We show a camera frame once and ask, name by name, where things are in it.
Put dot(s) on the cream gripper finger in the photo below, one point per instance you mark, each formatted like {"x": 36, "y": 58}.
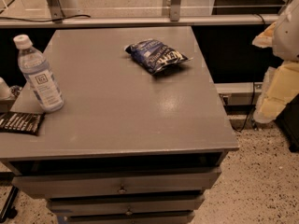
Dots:
{"x": 280, "y": 86}
{"x": 265, "y": 38}

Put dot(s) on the blue chip bag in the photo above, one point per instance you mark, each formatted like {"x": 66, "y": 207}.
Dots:
{"x": 155, "y": 56}

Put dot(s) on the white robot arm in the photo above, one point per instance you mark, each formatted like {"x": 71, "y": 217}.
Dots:
{"x": 286, "y": 34}

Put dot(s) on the clear plastic water bottle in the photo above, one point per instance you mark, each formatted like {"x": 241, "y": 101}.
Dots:
{"x": 37, "y": 72}

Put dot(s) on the top grey drawer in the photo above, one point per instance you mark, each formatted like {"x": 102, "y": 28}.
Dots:
{"x": 120, "y": 183}

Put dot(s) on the grey drawer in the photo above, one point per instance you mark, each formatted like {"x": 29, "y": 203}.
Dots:
{"x": 181, "y": 217}
{"x": 120, "y": 183}
{"x": 127, "y": 205}

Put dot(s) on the middle grey drawer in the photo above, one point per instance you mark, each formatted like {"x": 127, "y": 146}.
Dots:
{"x": 127, "y": 205}

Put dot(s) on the grey drawer cabinet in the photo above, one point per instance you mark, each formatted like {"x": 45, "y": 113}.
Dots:
{"x": 117, "y": 117}

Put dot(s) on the bottom grey drawer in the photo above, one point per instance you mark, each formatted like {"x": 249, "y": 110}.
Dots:
{"x": 181, "y": 217}

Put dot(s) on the dark striped snack packet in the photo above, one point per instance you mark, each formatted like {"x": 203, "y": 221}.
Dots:
{"x": 20, "y": 122}

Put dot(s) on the black stand leg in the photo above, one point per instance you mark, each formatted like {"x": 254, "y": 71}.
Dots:
{"x": 8, "y": 211}

